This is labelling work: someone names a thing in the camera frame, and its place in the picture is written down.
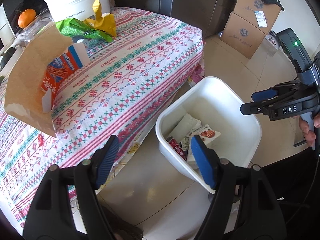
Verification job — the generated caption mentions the small nut snack wrapper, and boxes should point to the small nut snack wrapper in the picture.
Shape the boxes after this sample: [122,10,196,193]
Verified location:
[186,124,221,145]

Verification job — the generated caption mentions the lower cardboard box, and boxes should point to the lower cardboard box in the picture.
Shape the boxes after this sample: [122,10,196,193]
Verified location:
[220,12,265,59]

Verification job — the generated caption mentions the yellow snack wrapper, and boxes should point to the yellow snack wrapper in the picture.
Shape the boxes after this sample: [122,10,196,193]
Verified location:
[84,0,117,37]

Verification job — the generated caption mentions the green plastic wrapper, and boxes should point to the green plastic wrapper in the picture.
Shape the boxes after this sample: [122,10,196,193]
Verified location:
[55,18,113,42]

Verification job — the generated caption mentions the cardboard box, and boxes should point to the cardboard box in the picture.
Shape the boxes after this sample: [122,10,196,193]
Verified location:
[233,0,281,34]
[220,12,265,59]

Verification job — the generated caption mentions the orange on jar lid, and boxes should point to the orange on jar lid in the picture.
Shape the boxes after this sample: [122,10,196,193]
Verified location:
[18,9,36,28]

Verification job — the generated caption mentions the patterned tablecloth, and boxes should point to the patterned tablecloth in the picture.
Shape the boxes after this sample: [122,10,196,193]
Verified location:
[1,8,204,232]

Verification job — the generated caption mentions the dark green squash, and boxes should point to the dark green squash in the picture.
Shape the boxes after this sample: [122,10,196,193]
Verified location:
[1,47,16,69]

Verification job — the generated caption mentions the person right hand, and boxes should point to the person right hand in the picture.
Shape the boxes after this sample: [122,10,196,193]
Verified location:
[299,114,320,147]

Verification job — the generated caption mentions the glass jar with oranges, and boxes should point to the glass jar with oranges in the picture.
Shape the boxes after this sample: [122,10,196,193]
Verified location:
[15,16,53,47]

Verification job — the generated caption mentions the white trash bin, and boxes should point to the white trash bin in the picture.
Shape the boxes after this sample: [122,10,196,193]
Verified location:
[155,76,261,193]

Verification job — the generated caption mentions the red blue snack package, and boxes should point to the red blue snack package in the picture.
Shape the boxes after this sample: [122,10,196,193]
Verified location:
[41,40,90,113]

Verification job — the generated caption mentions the brown paper bag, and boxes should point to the brown paper bag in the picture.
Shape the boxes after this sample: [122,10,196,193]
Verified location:
[4,23,72,137]

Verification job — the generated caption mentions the blue milk carton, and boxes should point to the blue milk carton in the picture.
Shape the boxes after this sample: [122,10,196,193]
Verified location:
[186,138,199,170]

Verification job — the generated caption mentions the white plastic bottle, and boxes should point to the white plastic bottle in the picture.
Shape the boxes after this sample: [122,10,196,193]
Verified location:
[167,113,202,142]

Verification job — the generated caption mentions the upper cardboard box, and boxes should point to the upper cardboard box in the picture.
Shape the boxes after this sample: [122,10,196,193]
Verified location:
[233,0,281,34]

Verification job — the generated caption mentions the red cartoon drink can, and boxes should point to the red cartoon drink can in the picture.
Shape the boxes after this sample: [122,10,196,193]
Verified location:
[167,137,187,160]

